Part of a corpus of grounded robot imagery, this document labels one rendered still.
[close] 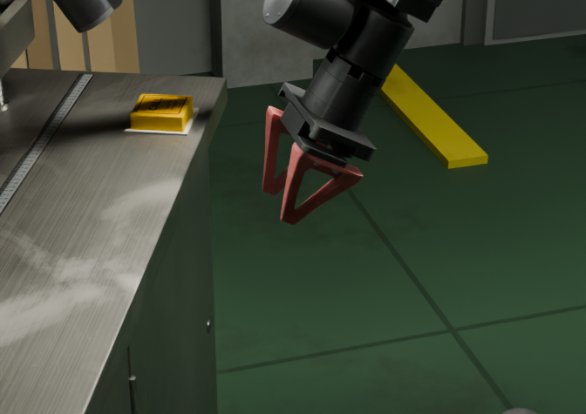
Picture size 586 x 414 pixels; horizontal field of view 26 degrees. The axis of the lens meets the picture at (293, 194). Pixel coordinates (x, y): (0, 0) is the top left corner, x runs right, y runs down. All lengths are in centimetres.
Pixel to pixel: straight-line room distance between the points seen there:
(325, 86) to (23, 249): 44
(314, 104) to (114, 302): 32
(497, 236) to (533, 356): 52
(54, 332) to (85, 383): 9
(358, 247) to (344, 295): 22
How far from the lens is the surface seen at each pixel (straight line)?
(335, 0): 108
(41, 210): 148
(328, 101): 111
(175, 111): 165
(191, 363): 182
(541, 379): 275
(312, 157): 109
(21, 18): 173
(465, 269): 310
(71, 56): 348
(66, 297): 131
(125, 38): 355
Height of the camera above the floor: 159
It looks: 28 degrees down
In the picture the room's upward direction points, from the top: straight up
